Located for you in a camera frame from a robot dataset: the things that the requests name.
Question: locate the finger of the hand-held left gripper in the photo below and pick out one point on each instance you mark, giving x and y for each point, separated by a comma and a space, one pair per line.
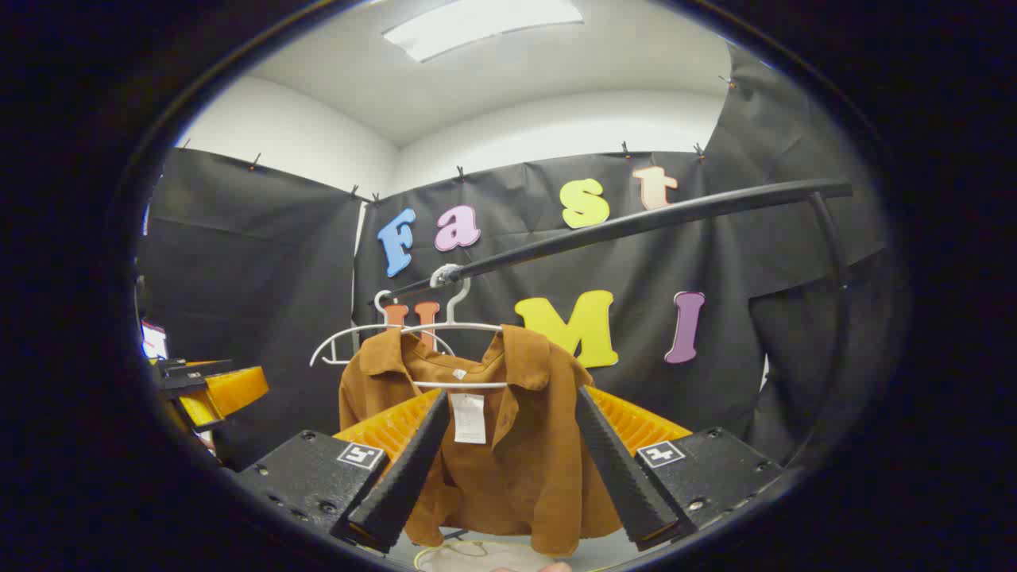
187, 375
230, 389

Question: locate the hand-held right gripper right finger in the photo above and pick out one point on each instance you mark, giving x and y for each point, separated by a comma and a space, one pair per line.
624, 477

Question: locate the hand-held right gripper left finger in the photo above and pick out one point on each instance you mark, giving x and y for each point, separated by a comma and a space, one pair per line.
401, 477

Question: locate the brown button-up shirt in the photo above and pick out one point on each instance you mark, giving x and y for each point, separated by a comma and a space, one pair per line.
528, 469

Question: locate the white plastic clothes hanger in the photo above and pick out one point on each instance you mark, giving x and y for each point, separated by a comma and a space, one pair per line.
457, 384
349, 332

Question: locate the black backdrop cloth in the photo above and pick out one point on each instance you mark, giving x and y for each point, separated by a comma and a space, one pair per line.
262, 270

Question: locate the black clothes rack rail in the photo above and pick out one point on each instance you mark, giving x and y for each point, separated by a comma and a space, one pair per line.
636, 222

